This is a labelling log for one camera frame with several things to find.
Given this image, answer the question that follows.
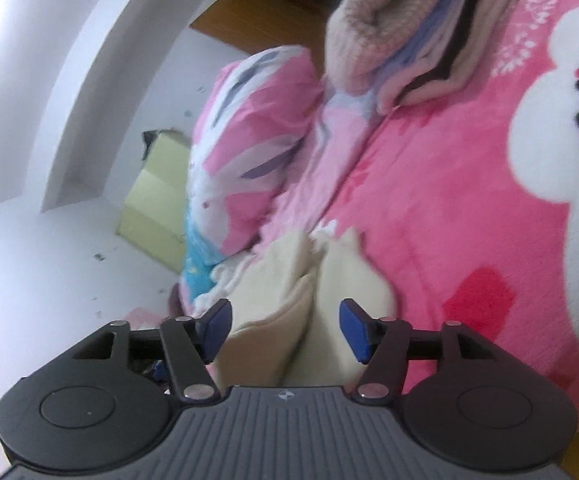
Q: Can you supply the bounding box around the beige zip hoodie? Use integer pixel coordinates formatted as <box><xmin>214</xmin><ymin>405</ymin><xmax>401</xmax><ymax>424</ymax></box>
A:
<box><xmin>211</xmin><ymin>229</ymin><xmax>397</xmax><ymax>390</ymax></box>

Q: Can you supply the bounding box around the stack of folded clothes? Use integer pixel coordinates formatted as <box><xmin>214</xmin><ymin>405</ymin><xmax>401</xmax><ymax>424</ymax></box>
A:
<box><xmin>374</xmin><ymin>0</ymin><xmax>519</xmax><ymax>114</ymax></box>

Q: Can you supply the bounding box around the yellow-green wardrobe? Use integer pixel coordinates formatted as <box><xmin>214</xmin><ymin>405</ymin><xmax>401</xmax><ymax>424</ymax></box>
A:
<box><xmin>117</xmin><ymin>129</ymin><xmax>190</xmax><ymax>274</ymax></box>

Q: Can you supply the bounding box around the pink magenta floral bed blanket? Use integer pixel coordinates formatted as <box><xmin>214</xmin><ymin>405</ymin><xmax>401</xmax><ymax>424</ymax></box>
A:
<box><xmin>326</xmin><ymin>0</ymin><xmax>579</xmax><ymax>416</ymax></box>

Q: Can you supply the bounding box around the light pink quilt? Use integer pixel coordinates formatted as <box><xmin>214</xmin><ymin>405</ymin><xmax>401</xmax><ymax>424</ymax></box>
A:
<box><xmin>254</xmin><ymin>86</ymin><xmax>381</xmax><ymax>254</ymax></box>

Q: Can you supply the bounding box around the large pink blue cartoon pillow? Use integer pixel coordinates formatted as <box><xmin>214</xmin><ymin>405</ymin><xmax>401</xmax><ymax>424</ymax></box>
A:
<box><xmin>180</xmin><ymin>46</ymin><xmax>323</xmax><ymax>313</ymax></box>

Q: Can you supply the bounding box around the brown wooden door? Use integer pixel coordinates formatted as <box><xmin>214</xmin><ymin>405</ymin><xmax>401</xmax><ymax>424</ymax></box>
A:
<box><xmin>190</xmin><ymin>0</ymin><xmax>341</xmax><ymax>74</ymax></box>

